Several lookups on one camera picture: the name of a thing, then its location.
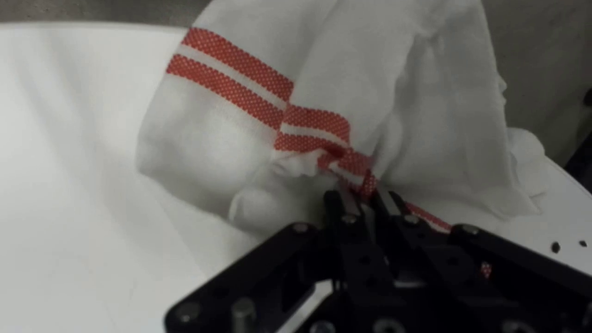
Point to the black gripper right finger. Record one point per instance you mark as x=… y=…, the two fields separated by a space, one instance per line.
x=395 y=222

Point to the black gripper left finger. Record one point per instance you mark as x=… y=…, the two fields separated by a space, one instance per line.
x=345 y=221

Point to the white towel with red stripes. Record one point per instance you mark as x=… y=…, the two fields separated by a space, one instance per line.
x=267 y=104

